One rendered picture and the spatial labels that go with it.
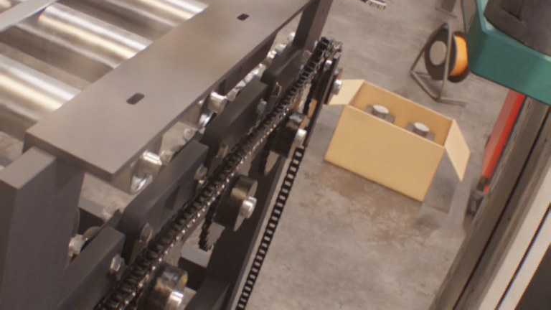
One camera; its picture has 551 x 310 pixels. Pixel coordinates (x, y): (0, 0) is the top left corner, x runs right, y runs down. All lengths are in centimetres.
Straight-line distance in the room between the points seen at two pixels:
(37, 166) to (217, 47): 37
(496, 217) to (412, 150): 189
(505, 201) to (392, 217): 179
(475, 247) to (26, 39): 92
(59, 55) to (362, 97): 229
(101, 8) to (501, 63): 109
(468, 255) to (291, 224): 149
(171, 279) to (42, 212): 36
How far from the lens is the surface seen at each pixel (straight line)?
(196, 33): 110
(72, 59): 174
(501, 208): 170
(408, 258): 324
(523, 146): 165
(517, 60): 115
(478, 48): 115
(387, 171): 362
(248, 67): 150
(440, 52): 470
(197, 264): 220
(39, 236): 84
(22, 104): 147
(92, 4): 203
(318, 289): 289
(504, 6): 117
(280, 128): 162
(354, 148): 361
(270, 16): 124
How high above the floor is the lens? 155
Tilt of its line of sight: 25 degrees down
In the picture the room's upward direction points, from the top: 19 degrees clockwise
